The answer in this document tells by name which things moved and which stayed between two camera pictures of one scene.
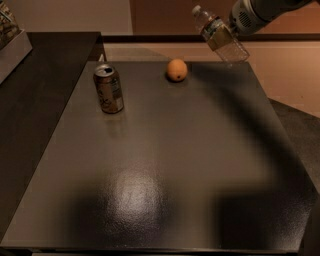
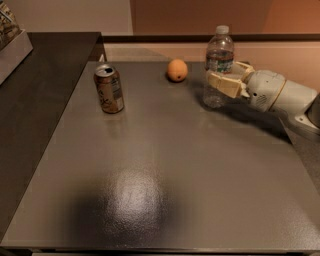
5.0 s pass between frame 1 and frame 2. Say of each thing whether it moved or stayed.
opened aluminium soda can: stayed
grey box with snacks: stayed
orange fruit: stayed
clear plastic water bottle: moved
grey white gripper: moved
